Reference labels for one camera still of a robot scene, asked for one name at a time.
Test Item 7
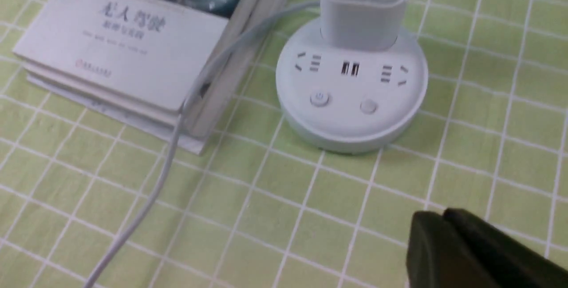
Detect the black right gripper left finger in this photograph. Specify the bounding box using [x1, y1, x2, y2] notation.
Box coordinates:
[406, 211, 499, 288]

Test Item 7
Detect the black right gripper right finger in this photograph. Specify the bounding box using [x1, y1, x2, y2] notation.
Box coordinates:
[443, 208, 568, 288]

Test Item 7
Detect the white desk lamp with sockets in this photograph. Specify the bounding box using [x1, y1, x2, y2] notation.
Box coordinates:
[275, 0, 429, 154]

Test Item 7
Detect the green checkered tablecloth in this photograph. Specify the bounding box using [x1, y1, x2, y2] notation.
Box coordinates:
[0, 0, 568, 288]

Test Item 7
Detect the bottom thin white book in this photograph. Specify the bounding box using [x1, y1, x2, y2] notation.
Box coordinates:
[27, 72, 211, 155]

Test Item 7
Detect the middle white book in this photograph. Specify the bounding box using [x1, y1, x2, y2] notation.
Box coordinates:
[22, 0, 287, 138]

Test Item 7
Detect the top book with car cover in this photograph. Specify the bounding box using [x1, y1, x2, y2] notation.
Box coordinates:
[13, 0, 256, 112]

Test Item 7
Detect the white lamp power cable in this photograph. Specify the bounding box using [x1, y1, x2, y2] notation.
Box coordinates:
[82, 0, 322, 288]

